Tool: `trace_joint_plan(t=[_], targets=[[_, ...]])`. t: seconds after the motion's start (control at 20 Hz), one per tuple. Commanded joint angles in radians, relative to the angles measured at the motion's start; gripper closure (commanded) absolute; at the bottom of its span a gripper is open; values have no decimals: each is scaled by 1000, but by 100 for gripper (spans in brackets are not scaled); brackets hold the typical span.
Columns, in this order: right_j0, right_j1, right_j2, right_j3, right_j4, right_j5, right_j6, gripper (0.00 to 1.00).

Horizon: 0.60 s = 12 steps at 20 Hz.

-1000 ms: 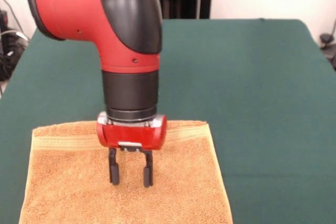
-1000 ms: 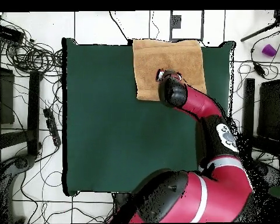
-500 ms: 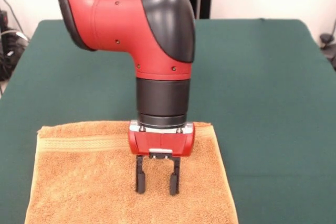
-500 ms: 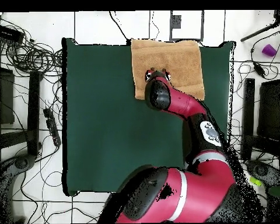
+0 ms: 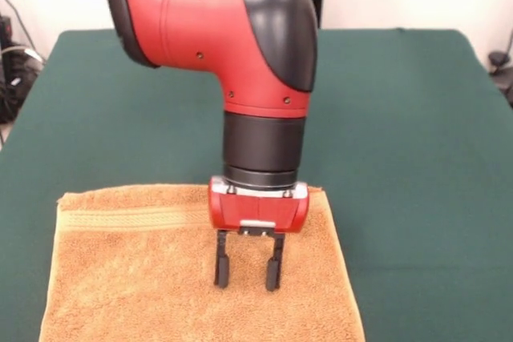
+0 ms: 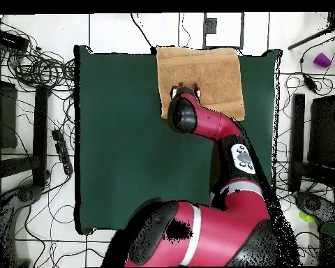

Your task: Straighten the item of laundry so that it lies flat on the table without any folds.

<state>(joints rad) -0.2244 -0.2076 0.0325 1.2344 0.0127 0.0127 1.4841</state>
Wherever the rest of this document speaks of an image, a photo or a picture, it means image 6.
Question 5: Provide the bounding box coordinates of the purple cup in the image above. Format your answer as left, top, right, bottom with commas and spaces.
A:
313, 52, 332, 68

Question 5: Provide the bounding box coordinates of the thin black rod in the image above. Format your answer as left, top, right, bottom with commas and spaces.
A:
287, 23, 335, 51

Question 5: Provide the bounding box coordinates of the black network switch box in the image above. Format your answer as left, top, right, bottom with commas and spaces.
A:
0, 28, 30, 52

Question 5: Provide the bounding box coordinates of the dark grey curved stand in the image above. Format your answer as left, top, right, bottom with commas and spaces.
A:
0, 184, 44, 267
292, 191, 335, 224

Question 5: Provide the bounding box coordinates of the orange terry towel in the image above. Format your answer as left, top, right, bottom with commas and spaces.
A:
156, 46, 246, 121

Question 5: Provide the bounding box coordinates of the yellow-green ball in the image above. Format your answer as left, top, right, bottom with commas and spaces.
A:
297, 211, 315, 223

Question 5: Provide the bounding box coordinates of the black inline power adapter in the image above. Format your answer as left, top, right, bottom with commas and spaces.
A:
303, 75, 318, 93

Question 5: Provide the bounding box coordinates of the large black box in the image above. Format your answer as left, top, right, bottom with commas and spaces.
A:
308, 94, 335, 168
0, 79, 18, 150

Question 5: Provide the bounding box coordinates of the dark green table cloth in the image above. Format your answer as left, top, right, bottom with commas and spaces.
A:
73, 45, 283, 235

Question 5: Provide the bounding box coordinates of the black upright bar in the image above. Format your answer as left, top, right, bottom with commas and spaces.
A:
288, 93, 306, 192
32, 84, 49, 187

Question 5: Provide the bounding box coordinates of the long black power strip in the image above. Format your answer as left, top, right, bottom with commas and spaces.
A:
51, 128, 74, 176

